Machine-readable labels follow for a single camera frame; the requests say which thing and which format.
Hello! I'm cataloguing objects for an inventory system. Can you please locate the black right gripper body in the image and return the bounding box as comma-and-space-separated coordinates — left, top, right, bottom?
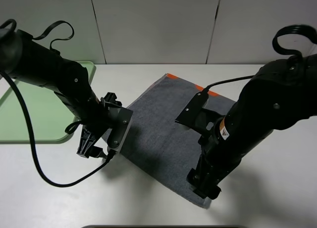
196, 130, 240, 188

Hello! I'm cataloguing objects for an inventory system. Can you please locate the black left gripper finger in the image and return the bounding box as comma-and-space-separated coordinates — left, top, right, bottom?
77, 128, 96, 158
101, 92, 122, 108

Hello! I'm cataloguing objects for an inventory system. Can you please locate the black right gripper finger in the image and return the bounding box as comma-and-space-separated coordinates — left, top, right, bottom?
209, 185, 221, 200
187, 169, 211, 197

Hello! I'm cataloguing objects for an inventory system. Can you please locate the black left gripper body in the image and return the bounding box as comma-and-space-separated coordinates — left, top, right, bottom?
83, 99, 122, 139

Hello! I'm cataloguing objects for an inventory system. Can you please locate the grey towel with orange stripe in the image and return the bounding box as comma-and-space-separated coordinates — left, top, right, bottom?
101, 73, 236, 209

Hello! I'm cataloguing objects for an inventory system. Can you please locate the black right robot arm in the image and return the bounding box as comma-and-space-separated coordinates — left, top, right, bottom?
177, 55, 317, 199

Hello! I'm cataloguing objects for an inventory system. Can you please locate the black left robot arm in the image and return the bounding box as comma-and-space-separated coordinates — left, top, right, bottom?
0, 27, 132, 158

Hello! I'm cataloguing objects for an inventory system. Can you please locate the light green plastic tray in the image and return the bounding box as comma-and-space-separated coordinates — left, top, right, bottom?
0, 60, 97, 144

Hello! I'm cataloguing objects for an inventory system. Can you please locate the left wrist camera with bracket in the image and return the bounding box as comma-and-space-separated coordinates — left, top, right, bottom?
107, 107, 133, 153

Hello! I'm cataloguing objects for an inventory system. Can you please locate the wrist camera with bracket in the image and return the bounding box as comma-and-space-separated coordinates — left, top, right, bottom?
107, 107, 133, 153
175, 91, 223, 138

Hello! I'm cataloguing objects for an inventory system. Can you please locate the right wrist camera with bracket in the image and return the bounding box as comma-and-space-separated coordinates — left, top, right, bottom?
175, 91, 223, 138

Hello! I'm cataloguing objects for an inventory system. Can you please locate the black right camera cable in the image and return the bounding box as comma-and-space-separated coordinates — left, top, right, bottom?
203, 75, 256, 95

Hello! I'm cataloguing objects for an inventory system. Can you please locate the black camera cable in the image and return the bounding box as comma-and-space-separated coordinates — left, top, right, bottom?
0, 69, 116, 188
203, 75, 256, 95

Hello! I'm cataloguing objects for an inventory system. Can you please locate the black left camera cable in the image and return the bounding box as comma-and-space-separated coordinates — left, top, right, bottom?
0, 69, 116, 188

